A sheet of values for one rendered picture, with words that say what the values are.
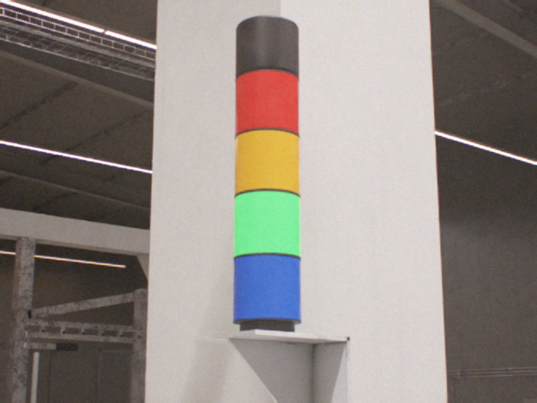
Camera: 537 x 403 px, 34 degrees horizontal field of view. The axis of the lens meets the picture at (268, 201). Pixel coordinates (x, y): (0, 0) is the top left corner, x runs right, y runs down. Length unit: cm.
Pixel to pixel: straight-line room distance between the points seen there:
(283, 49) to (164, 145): 31
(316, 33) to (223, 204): 22
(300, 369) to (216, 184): 27
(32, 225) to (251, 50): 1123
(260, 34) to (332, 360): 31
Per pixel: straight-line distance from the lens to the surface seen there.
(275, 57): 83
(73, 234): 1227
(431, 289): 104
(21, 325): 1178
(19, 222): 1195
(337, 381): 81
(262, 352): 79
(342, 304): 93
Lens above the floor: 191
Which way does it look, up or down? 14 degrees up
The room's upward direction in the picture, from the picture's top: straight up
